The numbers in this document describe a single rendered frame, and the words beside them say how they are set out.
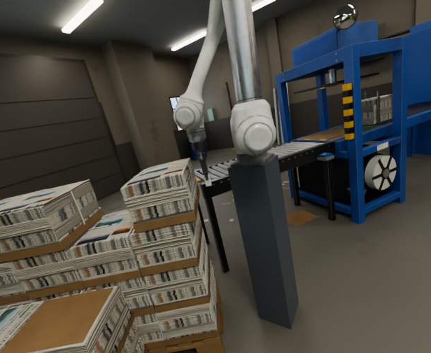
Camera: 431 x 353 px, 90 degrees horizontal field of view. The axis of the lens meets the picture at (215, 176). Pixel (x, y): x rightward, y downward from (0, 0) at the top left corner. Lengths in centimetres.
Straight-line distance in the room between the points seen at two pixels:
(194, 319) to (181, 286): 20
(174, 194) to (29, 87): 479
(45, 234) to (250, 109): 104
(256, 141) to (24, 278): 126
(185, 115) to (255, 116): 26
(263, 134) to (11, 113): 491
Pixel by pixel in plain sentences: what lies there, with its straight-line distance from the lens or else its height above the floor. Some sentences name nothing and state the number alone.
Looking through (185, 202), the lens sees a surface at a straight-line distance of 97.
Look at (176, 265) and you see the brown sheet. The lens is 113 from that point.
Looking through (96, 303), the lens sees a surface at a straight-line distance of 122.
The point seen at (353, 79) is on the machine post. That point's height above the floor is 130.
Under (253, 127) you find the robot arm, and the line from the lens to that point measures 79.
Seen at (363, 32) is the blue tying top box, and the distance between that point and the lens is 260.
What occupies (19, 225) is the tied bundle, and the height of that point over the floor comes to 100.
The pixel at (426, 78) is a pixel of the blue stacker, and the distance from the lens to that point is 448.
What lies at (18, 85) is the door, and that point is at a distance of 549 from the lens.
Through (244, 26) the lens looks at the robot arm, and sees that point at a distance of 91.
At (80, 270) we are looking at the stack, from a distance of 130.
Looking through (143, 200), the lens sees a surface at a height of 98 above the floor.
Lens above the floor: 127
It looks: 15 degrees down
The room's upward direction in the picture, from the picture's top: 13 degrees counter-clockwise
